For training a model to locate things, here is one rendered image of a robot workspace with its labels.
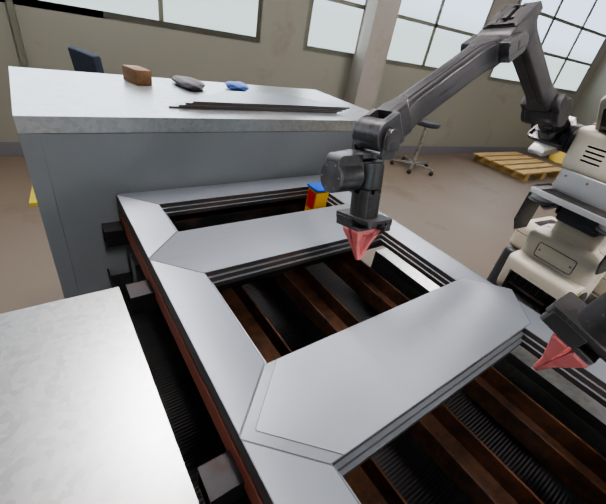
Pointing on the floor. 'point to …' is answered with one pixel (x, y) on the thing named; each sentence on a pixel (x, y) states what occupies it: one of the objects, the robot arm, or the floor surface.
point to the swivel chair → (82, 62)
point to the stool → (419, 146)
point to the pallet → (517, 165)
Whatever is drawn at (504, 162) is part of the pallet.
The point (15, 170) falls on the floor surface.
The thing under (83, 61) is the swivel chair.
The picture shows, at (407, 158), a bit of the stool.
